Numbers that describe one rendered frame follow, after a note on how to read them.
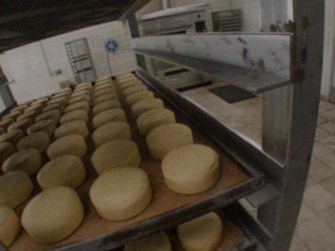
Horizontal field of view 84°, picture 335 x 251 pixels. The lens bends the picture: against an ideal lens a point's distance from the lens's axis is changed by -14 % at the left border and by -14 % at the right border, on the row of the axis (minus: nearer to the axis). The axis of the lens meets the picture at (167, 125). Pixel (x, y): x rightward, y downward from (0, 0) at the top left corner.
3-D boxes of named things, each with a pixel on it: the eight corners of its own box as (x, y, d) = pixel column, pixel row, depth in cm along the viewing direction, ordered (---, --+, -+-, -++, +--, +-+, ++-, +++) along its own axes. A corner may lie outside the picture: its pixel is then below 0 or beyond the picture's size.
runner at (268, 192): (129, 75, 71) (127, 66, 70) (137, 73, 72) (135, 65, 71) (254, 208, 15) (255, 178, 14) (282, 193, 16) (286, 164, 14)
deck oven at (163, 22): (159, 100, 507) (141, 13, 421) (151, 89, 615) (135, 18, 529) (219, 86, 526) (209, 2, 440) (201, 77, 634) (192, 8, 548)
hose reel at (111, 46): (126, 75, 587) (116, 36, 540) (126, 76, 572) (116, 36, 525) (112, 79, 582) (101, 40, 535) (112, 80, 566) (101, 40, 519)
